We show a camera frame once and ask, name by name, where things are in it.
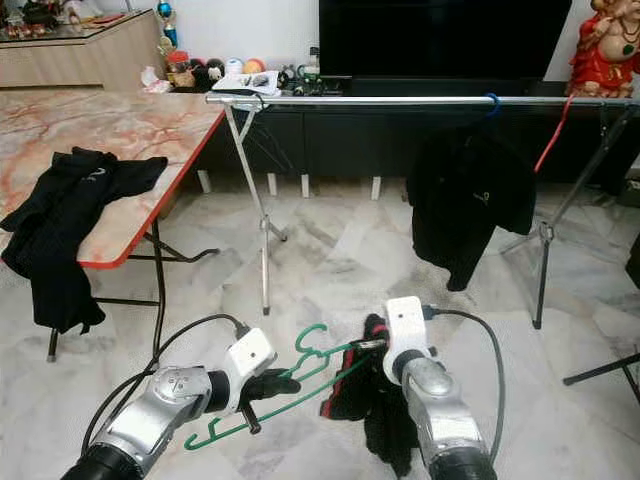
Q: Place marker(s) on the metal clothes rack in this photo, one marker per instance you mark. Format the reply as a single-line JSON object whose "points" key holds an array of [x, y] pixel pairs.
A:
{"points": [[380, 99]]}

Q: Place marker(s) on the black shirt with gold logo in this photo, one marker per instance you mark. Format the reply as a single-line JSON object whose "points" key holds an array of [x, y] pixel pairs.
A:
{"points": [[470, 205]]}

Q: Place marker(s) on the flat red book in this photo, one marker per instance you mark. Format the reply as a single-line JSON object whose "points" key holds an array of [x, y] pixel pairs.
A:
{"points": [[117, 18]]}

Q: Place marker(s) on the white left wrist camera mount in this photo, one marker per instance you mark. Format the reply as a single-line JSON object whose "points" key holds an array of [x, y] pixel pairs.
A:
{"points": [[250, 358]]}

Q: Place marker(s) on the black mouse plush toy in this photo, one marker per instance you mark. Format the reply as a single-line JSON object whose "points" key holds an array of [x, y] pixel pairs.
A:
{"points": [[214, 69]]}

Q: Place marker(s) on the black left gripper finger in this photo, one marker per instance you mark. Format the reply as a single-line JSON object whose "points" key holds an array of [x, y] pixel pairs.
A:
{"points": [[275, 393], [278, 378]]}

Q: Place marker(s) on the green plastic hanger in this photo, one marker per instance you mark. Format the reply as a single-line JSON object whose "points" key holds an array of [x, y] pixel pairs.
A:
{"points": [[200, 442]]}

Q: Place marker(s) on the red and black plush ball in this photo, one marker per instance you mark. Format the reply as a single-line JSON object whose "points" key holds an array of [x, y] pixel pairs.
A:
{"points": [[197, 70]]}

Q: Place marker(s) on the blue plastic hanger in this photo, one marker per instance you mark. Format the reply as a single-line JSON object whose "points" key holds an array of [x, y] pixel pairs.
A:
{"points": [[496, 108]]}

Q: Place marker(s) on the black garment with white logo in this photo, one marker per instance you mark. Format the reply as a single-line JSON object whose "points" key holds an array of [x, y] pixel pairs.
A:
{"points": [[70, 220]]}

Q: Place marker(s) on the pink white tissue box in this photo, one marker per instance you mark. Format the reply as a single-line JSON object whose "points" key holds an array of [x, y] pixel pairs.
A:
{"points": [[156, 82]]}

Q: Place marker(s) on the gold and blue trophy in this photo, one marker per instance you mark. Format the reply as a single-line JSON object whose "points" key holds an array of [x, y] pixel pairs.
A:
{"points": [[166, 10]]}

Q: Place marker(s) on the light wooden sideboard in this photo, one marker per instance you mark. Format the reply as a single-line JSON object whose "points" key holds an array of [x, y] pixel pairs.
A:
{"points": [[80, 58]]}

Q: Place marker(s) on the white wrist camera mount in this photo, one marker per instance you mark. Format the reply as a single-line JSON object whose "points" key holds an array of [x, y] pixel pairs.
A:
{"points": [[250, 358], [405, 325]]}

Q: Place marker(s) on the red plastic hanger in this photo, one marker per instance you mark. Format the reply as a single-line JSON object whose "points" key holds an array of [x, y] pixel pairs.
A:
{"points": [[550, 140]]}

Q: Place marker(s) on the orange plush ball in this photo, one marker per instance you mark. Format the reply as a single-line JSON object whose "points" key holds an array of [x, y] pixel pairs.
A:
{"points": [[253, 67]]}

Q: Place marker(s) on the stack of white papers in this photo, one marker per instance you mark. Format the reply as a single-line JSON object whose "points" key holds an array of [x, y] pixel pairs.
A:
{"points": [[245, 85]]}

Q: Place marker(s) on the white and blue plush ball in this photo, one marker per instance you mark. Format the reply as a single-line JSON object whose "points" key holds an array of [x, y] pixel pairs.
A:
{"points": [[233, 67]]}

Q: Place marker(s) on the black soundbar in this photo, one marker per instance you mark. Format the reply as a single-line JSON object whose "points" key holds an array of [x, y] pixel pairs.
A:
{"points": [[440, 87]]}

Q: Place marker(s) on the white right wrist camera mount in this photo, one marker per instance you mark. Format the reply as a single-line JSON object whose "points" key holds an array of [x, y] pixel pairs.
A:
{"points": [[405, 325]]}

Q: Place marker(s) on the black garment with red trim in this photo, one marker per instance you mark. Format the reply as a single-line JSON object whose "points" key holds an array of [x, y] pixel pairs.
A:
{"points": [[375, 420]]}

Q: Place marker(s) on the red laughing Buddha statue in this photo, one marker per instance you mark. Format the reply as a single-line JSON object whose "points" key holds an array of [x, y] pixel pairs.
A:
{"points": [[605, 60]]}

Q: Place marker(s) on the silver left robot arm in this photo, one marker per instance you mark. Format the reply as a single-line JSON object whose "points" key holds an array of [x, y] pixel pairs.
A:
{"points": [[160, 415]]}

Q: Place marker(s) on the clear jar with red lid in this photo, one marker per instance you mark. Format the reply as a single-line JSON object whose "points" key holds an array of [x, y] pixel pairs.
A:
{"points": [[177, 70]]}

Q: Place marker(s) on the clear bottle with green label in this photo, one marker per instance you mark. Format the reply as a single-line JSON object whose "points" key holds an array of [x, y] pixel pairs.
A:
{"points": [[310, 62]]}

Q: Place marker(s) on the large black television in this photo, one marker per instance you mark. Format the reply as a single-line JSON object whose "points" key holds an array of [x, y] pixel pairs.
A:
{"points": [[440, 40]]}

